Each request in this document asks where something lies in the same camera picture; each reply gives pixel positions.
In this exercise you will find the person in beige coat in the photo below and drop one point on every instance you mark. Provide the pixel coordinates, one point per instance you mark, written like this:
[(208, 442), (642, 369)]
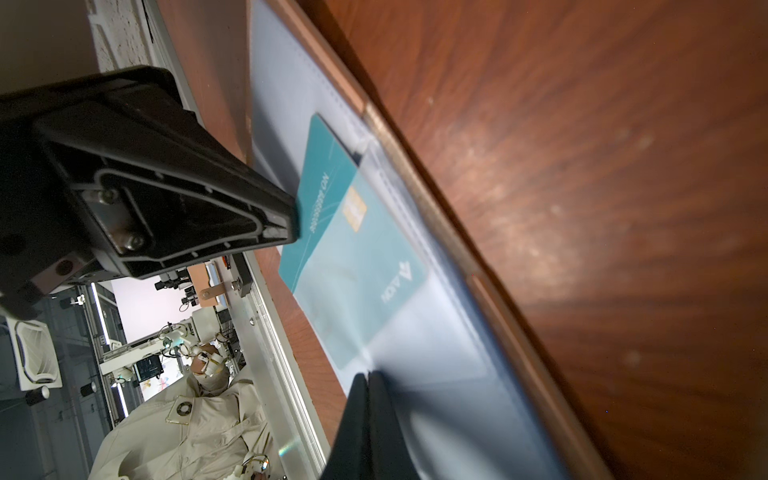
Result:
[(200, 427)]

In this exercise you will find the aluminium mounting rail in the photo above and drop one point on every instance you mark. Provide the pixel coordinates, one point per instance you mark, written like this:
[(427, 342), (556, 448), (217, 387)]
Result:
[(300, 439)]

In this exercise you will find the tan leather card holder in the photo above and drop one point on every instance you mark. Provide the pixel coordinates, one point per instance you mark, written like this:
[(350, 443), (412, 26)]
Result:
[(442, 381)]

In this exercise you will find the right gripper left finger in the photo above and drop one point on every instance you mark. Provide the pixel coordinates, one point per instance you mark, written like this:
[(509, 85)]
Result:
[(350, 454)]

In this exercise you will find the teal card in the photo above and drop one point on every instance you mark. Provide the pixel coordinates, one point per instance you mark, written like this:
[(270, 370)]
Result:
[(352, 268)]

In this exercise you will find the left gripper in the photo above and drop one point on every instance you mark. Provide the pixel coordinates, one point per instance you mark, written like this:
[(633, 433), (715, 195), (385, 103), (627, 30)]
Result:
[(151, 190)]

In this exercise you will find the spare tan card holder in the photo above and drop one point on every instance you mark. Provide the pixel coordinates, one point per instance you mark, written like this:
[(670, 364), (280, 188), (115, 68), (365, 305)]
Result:
[(209, 285)]

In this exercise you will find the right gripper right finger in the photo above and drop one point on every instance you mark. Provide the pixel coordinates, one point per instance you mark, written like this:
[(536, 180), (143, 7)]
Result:
[(390, 458)]

